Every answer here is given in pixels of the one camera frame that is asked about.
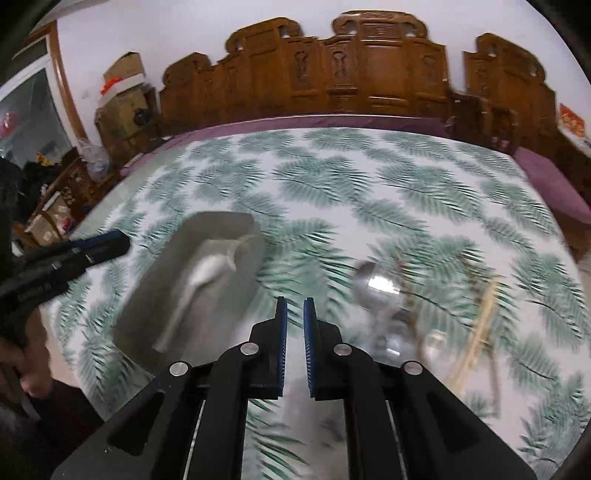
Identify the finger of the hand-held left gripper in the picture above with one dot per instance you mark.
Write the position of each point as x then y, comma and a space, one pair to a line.
37, 288
104, 247

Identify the light wooden chopstick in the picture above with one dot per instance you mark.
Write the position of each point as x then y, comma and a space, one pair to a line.
480, 323

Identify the large metal spoon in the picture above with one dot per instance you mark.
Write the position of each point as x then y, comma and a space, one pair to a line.
376, 281

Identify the carved wooden headboard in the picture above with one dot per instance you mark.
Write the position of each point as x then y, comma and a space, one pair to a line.
323, 74

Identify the carved wooden armchair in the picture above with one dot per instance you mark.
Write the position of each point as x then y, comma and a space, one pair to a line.
508, 83

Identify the large brown cardboard box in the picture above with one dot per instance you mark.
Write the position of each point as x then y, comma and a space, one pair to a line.
122, 115

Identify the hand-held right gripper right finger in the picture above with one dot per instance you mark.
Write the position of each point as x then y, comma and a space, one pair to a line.
310, 355

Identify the wooden framed window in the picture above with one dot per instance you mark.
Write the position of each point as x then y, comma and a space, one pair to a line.
27, 110

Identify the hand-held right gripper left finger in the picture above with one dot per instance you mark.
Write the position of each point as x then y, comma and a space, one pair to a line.
282, 350

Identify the wooden side chair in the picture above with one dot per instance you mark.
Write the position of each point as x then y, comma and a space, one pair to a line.
53, 203

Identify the person's left hand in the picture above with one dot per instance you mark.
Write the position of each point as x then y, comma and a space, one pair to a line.
32, 364

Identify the white plastic spoon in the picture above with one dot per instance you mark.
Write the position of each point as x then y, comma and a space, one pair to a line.
207, 272

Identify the grey metal tray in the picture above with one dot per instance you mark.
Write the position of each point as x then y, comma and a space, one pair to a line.
152, 323

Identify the square purple seat cushion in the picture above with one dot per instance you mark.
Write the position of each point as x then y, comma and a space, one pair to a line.
549, 184

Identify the person's dark clothing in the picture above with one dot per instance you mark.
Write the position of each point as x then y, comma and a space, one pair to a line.
41, 438

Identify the red paper card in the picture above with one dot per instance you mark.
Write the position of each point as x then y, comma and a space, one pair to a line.
572, 120

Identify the small metal spoon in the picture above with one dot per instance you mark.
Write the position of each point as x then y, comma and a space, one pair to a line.
397, 334

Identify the open cardboard box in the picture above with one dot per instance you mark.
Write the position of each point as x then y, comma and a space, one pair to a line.
121, 69

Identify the clear plastic bag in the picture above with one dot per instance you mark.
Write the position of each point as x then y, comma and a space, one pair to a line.
94, 161

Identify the long purple seat cushion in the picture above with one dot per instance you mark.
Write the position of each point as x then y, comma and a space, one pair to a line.
323, 122

